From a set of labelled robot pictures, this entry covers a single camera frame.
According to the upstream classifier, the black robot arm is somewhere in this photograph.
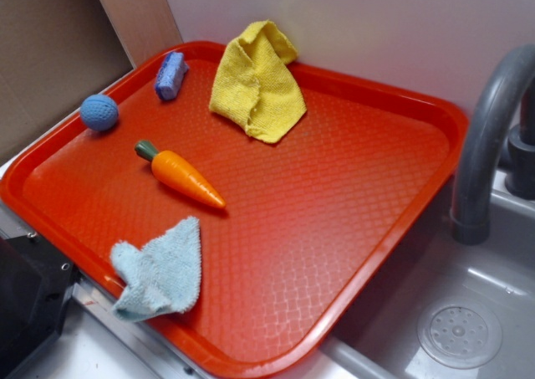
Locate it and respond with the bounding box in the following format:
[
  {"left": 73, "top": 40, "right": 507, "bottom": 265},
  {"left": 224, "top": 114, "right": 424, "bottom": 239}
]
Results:
[{"left": 1, "top": 233, "right": 78, "bottom": 378}]

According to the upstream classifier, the blue textured ball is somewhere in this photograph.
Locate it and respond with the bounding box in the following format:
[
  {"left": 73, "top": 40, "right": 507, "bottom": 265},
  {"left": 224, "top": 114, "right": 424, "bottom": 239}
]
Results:
[{"left": 79, "top": 94, "right": 119, "bottom": 131}]

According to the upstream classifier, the red plastic tray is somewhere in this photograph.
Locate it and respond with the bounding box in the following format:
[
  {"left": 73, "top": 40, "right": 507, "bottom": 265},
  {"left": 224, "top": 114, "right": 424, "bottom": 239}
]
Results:
[{"left": 1, "top": 42, "right": 467, "bottom": 378}]

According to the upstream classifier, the yellow cloth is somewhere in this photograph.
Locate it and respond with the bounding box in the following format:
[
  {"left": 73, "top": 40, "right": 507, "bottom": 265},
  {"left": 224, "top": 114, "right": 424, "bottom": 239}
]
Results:
[{"left": 209, "top": 20, "right": 307, "bottom": 144}]

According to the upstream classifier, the orange toy carrot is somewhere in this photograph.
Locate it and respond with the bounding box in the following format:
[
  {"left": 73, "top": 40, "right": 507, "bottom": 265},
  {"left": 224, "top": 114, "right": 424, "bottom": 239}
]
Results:
[{"left": 135, "top": 140, "right": 227, "bottom": 209}]

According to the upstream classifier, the light blue cloth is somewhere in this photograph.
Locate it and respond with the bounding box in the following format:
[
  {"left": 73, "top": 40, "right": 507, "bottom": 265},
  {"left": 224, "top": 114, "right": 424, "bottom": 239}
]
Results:
[{"left": 110, "top": 217, "right": 201, "bottom": 322}]

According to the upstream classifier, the blue sponge block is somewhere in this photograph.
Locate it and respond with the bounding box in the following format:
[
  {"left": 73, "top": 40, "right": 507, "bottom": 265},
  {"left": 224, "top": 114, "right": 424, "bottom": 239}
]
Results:
[{"left": 155, "top": 52, "right": 189, "bottom": 101}]

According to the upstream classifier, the grey toy sink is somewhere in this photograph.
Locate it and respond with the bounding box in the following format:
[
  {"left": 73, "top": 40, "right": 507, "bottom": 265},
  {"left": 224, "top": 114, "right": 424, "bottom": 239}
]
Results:
[{"left": 321, "top": 167, "right": 535, "bottom": 379}]

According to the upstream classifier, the grey toy faucet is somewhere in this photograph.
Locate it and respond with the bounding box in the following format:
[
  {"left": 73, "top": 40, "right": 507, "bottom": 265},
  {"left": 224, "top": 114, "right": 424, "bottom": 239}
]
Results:
[{"left": 450, "top": 44, "right": 534, "bottom": 245}]

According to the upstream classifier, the brown cardboard panel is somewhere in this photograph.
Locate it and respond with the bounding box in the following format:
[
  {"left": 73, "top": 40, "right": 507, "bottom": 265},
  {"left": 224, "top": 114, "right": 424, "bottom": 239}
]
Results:
[{"left": 1, "top": 0, "right": 132, "bottom": 162}]

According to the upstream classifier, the clear sink drain cover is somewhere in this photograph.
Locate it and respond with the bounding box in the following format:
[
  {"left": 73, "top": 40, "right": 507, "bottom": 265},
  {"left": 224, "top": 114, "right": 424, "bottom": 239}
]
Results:
[{"left": 417, "top": 297, "right": 502, "bottom": 370}]

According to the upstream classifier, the black faucet handle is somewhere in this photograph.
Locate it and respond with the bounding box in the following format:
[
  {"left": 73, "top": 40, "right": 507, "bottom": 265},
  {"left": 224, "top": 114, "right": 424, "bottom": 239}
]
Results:
[{"left": 504, "top": 84, "right": 535, "bottom": 201}]

